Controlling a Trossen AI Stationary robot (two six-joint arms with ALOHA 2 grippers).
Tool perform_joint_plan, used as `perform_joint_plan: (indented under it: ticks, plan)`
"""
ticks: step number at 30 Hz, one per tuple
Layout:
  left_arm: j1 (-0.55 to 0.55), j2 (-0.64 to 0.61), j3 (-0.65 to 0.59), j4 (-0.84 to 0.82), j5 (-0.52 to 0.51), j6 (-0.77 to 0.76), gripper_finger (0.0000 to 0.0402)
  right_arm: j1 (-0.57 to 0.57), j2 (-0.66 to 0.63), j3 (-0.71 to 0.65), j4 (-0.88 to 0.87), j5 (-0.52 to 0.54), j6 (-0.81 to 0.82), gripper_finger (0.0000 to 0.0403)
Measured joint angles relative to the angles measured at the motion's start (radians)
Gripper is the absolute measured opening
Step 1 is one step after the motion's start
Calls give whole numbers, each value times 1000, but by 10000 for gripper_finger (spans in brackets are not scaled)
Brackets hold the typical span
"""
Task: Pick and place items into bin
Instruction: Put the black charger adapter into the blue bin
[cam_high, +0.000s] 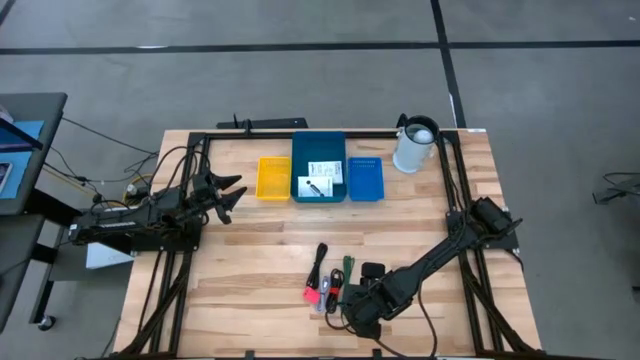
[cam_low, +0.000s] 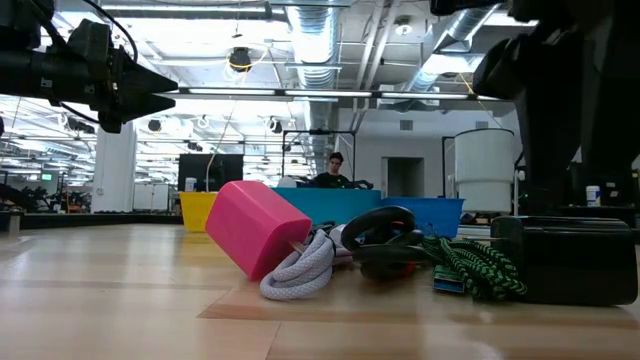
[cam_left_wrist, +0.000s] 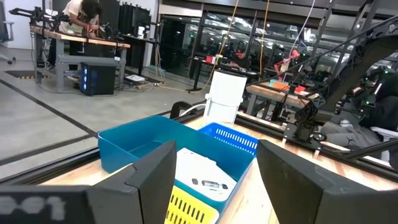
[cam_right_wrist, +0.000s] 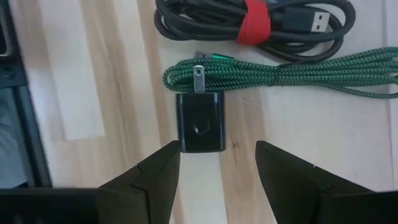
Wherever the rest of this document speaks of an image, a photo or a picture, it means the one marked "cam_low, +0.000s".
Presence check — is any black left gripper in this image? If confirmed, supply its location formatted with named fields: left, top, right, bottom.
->
left=84, top=47, right=180, bottom=134

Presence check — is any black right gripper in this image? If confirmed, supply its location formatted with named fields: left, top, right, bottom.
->
left=472, top=0, right=640, bottom=216

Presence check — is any black charger block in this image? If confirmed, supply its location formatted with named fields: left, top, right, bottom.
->
left=490, top=214, right=639, bottom=307

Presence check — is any green black braided cable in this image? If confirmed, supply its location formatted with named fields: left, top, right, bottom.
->
left=422, top=235, right=529, bottom=302

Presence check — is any pink charger block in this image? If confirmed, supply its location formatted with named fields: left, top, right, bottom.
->
left=204, top=180, right=314, bottom=282

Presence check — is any black looped gadget with red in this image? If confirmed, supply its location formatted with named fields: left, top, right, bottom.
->
left=340, top=205, right=431, bottom=281

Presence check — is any yellow plastic bin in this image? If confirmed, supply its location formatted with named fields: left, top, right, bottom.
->
left=178, top=191, right=220, bottom=233

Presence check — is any teal plastic bin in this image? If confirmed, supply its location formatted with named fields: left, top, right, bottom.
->
left=272, top=187, right=384, bottom=227

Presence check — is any white square column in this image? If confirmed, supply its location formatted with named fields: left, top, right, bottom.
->
left=91, top=122, right=138, bottom=214

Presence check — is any black monitor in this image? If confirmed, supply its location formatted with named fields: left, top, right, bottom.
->
left=177, top=153, right=245, bottom=193

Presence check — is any white low cabinet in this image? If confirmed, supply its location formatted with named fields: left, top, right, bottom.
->
left=132, top=183, right=171, bottom=211

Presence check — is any overhead light bar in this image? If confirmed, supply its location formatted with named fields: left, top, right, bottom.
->
left=157, top=86, right=516, bottom=103

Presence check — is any person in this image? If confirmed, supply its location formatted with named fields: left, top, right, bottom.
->
left=310, top=151, right=357, bottom=190

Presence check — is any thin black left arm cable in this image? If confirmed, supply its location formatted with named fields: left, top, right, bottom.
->
left=58, top=101, right=102, bottom=125

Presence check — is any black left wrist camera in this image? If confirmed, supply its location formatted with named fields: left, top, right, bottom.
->
left=67, top=18, right=114, bottom=59

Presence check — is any yellow hanging cable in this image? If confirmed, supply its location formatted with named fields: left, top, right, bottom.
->
left=204, top=47, right=271, bottom=194

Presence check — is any black overhead camera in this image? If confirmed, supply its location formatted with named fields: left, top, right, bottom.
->
left=228, top=46, right=253, bottom=73

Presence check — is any silver spiral air duct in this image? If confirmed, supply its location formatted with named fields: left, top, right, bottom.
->
left=287, top=4, right=341, bottom=161
left=399, top=4, right=504, bottom=94

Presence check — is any black metal frame stand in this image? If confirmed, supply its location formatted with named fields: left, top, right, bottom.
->
left=281, top=128, right=357, bottom=181

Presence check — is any white braided cable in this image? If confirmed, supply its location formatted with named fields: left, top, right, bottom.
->
left=259, top=223, right=354, bottom=302

